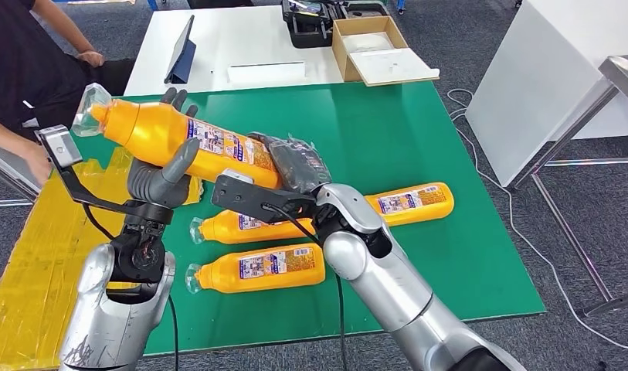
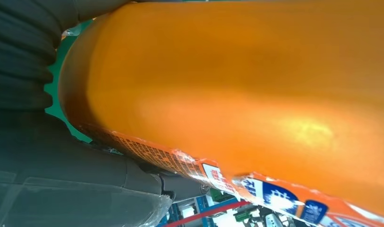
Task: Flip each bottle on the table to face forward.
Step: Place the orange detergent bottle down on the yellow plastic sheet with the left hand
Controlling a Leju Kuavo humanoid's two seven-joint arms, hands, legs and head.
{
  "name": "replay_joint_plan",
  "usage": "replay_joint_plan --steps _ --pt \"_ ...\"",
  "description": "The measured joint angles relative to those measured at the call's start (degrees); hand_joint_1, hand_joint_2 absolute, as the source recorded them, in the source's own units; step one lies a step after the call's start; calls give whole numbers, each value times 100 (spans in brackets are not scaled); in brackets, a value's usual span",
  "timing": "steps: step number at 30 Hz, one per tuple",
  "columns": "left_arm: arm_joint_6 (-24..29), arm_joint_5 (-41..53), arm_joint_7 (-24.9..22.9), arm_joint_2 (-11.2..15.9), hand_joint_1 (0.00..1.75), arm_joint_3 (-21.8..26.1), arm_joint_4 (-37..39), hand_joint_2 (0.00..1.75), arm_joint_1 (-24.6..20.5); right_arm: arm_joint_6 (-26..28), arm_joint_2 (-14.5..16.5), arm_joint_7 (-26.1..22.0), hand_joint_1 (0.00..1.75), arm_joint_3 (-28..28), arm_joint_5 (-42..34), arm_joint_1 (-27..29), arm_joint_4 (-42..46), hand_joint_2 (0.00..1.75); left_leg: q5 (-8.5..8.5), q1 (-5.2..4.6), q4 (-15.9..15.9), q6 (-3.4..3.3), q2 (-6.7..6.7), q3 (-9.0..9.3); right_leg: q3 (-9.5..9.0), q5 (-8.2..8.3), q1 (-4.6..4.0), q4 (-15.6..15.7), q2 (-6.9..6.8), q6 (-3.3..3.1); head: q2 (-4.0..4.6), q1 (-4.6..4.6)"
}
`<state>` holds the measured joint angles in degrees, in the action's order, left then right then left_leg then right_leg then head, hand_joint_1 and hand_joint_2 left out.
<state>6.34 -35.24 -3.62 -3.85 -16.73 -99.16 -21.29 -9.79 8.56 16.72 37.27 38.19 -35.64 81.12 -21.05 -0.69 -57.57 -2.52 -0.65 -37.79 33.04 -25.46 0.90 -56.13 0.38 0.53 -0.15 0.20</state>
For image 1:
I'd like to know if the white flat box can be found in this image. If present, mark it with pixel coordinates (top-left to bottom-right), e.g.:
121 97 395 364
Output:
226 61 307 86

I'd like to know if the white foam pad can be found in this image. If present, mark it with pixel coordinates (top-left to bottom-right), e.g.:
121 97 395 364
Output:
342 32 395 54

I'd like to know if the orange detergent bottle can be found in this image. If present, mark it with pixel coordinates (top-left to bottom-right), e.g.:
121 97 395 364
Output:
365 182 455 227
185 243 327 295
71 83 284 190
188 209 317 246

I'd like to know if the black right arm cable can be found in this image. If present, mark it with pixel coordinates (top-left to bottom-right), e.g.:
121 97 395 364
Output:
262 203 349 371

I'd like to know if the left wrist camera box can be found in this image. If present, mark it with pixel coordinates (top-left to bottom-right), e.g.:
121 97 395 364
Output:
34 124 141 216

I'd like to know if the black tool case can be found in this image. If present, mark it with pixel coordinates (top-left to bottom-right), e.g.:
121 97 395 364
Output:
281 0 392 49

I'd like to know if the steel table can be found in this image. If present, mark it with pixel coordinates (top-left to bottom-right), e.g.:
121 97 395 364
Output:
507 55 628 318

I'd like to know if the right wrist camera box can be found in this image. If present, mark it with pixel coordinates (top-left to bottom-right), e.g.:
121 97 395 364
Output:
211 170 320 225

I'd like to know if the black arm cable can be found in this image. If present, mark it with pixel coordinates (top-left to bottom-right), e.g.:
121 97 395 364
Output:
82 203 181 371
262 203 349 371

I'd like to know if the white floor cable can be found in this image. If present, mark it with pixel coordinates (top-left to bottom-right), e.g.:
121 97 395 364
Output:
446 88 628 354

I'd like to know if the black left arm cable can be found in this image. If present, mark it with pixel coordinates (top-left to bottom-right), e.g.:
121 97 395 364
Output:
82 203 181 371

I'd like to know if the yellow plastic sheet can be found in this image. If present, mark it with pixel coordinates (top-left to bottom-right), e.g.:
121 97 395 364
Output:
0 145 205 371

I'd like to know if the tablet in blue case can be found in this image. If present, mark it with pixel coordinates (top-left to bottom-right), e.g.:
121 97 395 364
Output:
164 14 197 85

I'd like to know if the white box lid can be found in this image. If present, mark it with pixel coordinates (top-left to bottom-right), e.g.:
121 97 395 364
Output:
348 47 441 87

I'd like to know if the person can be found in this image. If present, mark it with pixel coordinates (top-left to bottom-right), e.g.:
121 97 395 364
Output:
0 0 135 188

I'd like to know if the person's right hand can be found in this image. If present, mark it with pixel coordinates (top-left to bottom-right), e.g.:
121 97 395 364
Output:
22 141 53 186

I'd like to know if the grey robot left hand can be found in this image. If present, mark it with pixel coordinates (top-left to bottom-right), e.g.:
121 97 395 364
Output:
127 87 201 210

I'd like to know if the cardboard box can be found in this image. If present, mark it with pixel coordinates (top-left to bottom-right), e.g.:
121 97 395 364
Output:
331 15 409 83

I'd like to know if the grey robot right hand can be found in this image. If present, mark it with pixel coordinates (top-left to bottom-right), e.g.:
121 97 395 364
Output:
246 131 332 195

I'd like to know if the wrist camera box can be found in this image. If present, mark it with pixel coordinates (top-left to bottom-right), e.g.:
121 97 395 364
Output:
34 124 141 216
211 170 320 225

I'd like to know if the person's left hand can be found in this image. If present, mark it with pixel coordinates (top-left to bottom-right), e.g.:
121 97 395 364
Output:
76 49 106 67

